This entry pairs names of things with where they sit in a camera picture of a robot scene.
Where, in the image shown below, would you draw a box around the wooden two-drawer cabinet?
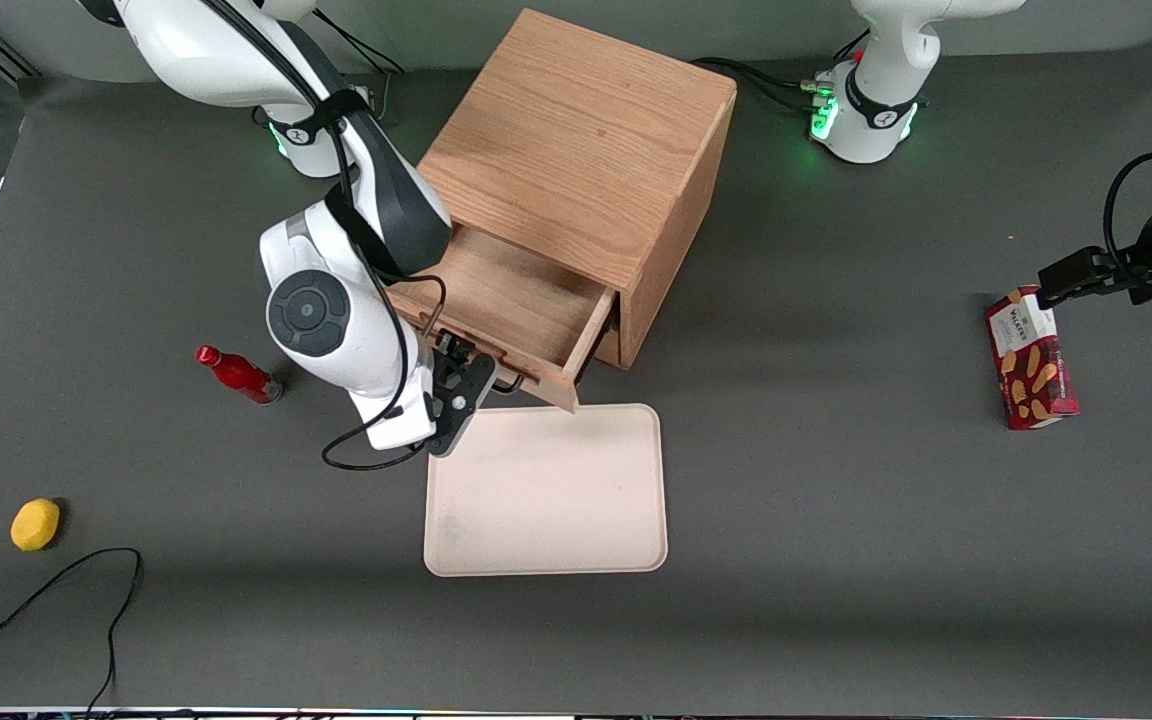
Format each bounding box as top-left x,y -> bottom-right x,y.
416,8 -> 739,371

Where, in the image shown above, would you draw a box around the red cookie box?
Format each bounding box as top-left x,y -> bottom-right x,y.
984,285 -> 1081,432

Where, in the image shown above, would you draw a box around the beige plastic tray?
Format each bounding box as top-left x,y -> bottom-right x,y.
423,403 -> 669,578

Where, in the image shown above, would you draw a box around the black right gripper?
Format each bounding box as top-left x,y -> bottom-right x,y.
426,330 -> 503,459

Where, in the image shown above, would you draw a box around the wooden drawer with black handle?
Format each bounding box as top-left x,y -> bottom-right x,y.
591,320 -> 627,369
386,225 -> 622,414

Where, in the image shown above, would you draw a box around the black base cables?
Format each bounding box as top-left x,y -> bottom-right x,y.
688,55 -> 837,116
316,10 -> 407,111

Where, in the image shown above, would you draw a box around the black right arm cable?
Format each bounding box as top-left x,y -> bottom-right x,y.
321,0 -> 449,472

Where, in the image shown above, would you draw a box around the red bottle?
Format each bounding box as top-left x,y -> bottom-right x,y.
195,344 -> 284,405

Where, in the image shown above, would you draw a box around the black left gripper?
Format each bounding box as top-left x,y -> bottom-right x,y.
1039,192 -> 1152,309

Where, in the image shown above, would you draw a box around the thin black table cable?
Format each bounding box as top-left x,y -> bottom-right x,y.
0,547 -> 143,716

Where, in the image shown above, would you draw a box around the yellow lemon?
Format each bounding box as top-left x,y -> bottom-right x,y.
10,498 -> 62,553

